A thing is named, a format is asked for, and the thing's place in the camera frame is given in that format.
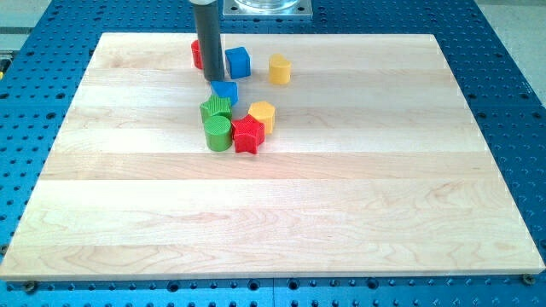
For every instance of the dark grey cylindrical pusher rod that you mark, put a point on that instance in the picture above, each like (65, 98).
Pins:
(207, 26)

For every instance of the blue triangle block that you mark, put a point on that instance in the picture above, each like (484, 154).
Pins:
(226, 89)

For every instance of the yellow heart block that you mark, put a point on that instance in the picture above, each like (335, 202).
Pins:
(279, 69)

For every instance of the red block behind rod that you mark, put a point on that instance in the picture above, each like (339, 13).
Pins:
(196, 54)

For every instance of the blue cube block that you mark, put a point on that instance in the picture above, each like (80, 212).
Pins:
(238, 62)

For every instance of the green star block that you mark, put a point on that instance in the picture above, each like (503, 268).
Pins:
(215, 106)

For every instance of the yellow hexagon block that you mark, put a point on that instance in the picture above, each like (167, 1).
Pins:
(265, 113)

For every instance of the green cylinder block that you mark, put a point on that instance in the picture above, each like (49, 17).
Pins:
(218, 133)

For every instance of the red star block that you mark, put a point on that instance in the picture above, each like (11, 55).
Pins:
(248, 134)

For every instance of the light wooden board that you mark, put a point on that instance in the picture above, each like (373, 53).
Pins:
(376, 167)

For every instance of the left front board screw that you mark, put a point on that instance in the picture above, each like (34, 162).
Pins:
(29, 286)

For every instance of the board screw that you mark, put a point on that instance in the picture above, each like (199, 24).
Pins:
(528, 280)
(29, 286)

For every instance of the right front board screw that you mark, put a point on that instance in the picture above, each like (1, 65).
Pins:
(528, 280)

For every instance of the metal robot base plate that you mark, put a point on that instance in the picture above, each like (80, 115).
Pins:
(267, 9)

